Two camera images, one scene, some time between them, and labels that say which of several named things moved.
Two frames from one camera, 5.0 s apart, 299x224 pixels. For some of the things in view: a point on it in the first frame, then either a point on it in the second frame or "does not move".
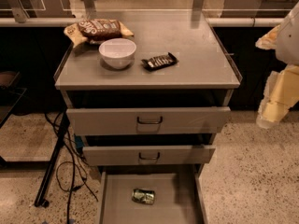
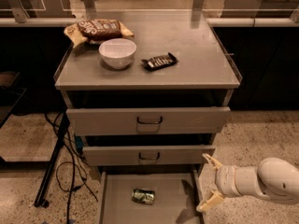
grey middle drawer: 112,155 does not move
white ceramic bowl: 118,52 does not move
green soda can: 143,196 does not move
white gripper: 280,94 -> 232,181
